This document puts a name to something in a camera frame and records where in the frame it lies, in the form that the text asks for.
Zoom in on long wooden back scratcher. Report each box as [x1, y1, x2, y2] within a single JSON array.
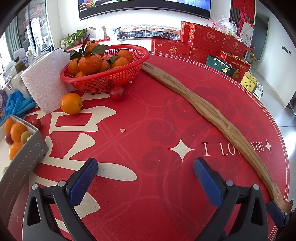
[[141, 62, 294, 212]]

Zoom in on green potted plant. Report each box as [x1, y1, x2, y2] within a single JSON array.
[[60, 28, 90, 49]]

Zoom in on blue gloves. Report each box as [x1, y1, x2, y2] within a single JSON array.
[[5, 91, 37, 121]]

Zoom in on wall television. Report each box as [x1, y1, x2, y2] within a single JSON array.
[[78, 0, 211, 21]]

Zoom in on red gift box with handle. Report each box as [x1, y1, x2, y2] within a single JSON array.
[[219, 50, 252, 80]]

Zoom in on white paper towel roll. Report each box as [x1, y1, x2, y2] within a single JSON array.
[[20, 48, 72, 114]]

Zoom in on interior door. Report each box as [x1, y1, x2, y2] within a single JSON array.
[[253, 13, 270, 70]]

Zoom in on dark glass jar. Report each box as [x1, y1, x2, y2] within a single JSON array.
[[14, 57, 27, 73]]

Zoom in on green gift bag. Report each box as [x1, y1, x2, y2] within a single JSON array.
[[206, 55, 237, 77]]

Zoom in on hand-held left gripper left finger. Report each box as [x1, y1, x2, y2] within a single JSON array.
[[22, 158, 99, 241]]

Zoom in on checked cloth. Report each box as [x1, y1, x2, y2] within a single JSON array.
[[117, 24, 181, 39]]

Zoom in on brown cardboard box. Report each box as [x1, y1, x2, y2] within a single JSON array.
[[245, 50, 260, 66]]

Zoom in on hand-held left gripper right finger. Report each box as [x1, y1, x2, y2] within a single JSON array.
[[194, 158, 275, 241]]

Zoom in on glass display cabinet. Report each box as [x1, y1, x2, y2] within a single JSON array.
[[14, 0, 55, 50]]

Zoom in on red decorative wall hanging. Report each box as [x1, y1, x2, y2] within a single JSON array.
[[231, 0, 256, 22]]

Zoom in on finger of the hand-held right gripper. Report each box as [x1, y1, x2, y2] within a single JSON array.
[[265, 201, 290, 230]]

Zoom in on red plastic basket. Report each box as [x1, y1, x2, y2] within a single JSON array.
[[60, 44, 150, 94]]

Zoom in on white and green box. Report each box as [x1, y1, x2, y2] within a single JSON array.
[[253, 82, 264, 100]]

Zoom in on dark furniture piece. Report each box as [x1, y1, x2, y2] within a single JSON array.
[[286, 91, 296, 115]]

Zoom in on grey tray with white inside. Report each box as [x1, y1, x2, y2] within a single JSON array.
[[0, 114, 49, 223]]

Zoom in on yellow cardboard box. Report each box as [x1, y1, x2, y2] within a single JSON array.
[[240, 72, 258, 91]]

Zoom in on red printed table mat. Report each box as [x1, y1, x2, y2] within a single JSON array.
[[7, 51, 290, 241]]

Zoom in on red round fruit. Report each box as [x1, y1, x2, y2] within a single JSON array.
[[109, 86, 126, 101]]

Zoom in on pile of leafy tangerines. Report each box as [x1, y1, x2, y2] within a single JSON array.
[[65, 35, 134, 78]]

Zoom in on plastic-wrapped gift basket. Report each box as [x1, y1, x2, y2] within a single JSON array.
[[211, 15, 238, 36]]

